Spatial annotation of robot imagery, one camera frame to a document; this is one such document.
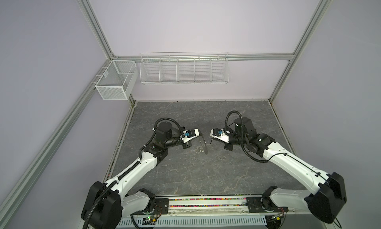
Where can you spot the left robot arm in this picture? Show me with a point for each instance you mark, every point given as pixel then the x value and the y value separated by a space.
pixel 150 156

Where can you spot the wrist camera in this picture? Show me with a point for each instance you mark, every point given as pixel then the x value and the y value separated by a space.
pixel 219 134
pixel 188 135

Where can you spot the white slotted cable duct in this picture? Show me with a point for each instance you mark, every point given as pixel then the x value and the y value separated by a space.
pixel 203 222

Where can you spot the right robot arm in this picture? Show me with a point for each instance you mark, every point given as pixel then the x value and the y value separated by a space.
pixel 324 194

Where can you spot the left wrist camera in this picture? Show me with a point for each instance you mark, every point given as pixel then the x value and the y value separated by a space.
pixel 188 135

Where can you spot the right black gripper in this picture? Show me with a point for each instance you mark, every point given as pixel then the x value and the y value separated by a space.
pixel 226 146

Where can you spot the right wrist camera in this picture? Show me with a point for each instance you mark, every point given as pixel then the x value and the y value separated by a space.
pixel 219 134

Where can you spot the aluminium frame profiles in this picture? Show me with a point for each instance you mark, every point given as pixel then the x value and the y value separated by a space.
pixel 18 194

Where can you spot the long white wire basket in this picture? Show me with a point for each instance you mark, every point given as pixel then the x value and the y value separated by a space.
pixel 184 68

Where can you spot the white mesh box basket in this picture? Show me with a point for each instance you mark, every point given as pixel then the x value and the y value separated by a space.
pixel 117 80

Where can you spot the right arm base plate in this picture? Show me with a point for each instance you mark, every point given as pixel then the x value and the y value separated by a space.
pixel 256 204

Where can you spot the metal ring disc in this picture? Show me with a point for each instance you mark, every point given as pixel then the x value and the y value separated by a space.
pixel 203 145

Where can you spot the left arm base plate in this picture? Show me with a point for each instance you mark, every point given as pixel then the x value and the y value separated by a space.
pixel 159 206

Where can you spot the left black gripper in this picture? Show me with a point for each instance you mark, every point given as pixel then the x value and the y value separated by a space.
pixel 185 145

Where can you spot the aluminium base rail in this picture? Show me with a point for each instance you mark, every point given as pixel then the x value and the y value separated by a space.
pixel 208 205

